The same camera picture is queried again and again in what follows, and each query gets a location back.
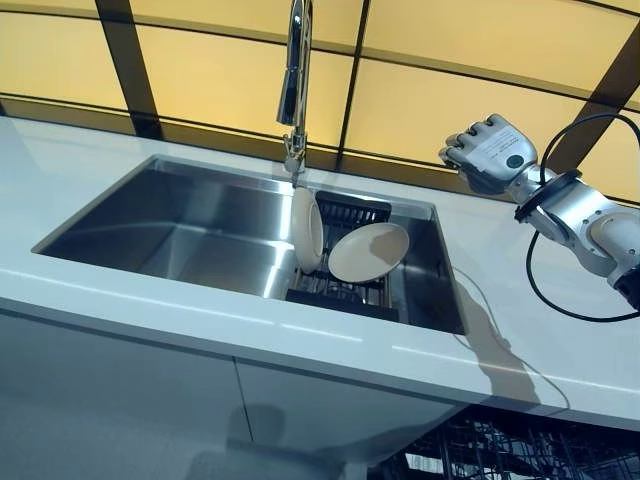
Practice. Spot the stainless steel kitchen sink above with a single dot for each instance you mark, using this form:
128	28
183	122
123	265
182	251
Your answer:
175	230

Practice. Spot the built-in dishwasher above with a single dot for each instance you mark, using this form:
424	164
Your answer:
415	462

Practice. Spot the black tined dishwasher plate rack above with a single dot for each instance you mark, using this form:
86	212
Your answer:
525	450

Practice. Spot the cream ceramic plate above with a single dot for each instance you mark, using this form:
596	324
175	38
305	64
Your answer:
306	235
367	252

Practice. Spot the black dish drying rack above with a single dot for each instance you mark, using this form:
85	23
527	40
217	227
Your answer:
360	210

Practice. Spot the chrome pull-down kitchen faucet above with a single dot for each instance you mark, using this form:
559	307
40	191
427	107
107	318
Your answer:
296	85

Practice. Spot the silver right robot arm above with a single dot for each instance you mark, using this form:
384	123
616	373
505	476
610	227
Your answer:
585	225

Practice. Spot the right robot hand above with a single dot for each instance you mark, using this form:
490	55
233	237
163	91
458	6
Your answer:
492	160

